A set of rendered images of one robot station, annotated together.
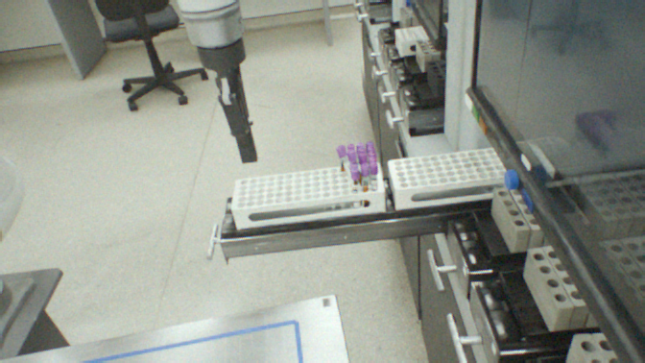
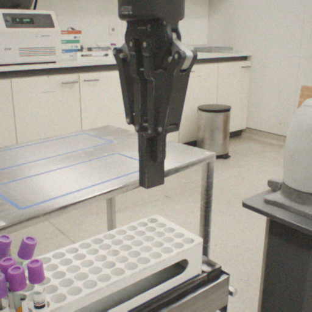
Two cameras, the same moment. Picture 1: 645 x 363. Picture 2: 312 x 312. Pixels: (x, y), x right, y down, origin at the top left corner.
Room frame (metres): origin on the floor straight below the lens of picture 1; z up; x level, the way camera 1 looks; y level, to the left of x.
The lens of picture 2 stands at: (1.13, -0.19, 1.13)
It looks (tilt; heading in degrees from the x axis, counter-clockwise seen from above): 17 degrees down; 138
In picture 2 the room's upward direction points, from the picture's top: straight up
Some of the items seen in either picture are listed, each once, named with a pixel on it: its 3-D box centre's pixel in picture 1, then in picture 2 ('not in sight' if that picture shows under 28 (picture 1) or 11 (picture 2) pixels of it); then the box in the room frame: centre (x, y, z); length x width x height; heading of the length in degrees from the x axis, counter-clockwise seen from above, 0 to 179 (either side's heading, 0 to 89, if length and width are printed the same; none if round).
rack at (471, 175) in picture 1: (466, 178); not in sight; (0.76, -0.29, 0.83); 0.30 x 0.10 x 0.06; 87
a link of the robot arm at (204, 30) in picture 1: (214, 22); not in sight; (0.78, 0.13, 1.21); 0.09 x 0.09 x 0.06
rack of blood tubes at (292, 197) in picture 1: (309, 197); (88, 285); (0.78, 0.03, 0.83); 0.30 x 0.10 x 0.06; 87
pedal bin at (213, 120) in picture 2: not in sight; (214, 130); (-1.13, 2.62, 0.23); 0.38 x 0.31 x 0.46; 177
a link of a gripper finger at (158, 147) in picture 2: not in sight; (163, 142); (0.81, 0.13, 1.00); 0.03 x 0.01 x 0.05; 177
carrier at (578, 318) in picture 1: (561, 287); not in sight; (0.46, -0.32, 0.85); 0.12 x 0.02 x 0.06; 176
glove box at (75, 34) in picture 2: not in sight; (66, 33); (-1.90, 1.58, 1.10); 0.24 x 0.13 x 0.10; 85
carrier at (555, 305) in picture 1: (546, 290); not in sight; (0.46, -0.30, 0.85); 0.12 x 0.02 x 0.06; 176
